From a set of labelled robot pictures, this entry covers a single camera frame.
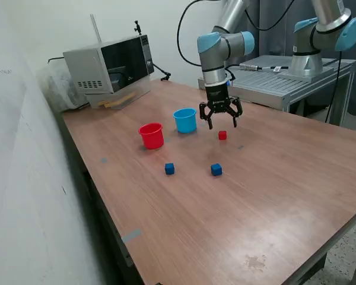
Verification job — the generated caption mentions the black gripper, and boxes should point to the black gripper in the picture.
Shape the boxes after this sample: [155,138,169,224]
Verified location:
[199,83,243,130]

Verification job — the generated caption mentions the aluminium robot base table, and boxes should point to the aluminium robot base table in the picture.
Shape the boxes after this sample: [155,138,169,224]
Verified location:
[198,55,356,127]

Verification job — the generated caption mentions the blue plastic cup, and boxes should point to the blue plastic cup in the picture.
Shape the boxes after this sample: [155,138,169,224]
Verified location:
[173,107,198,134]

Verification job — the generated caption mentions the silver cylindrical device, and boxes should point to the silver cylindrical device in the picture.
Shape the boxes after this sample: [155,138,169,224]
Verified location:
[239,62,263,71]

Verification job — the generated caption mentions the red plastic cup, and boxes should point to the red plastic cup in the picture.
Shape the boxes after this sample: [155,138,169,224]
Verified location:
[138,122,165,150]

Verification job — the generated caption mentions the wooden sticks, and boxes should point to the wooden sticks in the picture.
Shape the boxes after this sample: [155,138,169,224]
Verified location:
[98,91,136,108]

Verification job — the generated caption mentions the silver microwave oven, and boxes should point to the silver microwave oven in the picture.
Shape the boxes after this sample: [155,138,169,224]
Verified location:
[62,34,155,103]

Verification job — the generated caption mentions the long grey tape strip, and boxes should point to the long grey tape strip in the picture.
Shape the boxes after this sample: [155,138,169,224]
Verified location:
[121,228,142,243]

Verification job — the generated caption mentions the translucent plastic bag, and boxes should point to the translucent plastic bag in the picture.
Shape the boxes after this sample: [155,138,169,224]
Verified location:
[37,64,90,113]

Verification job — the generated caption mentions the black looped gripper cable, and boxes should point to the black looped gripper cable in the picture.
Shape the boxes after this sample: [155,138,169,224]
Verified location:
[176,0,296,68]

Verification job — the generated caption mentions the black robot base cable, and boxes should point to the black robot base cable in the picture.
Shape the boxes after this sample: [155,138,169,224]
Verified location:
[323,52,344,123]

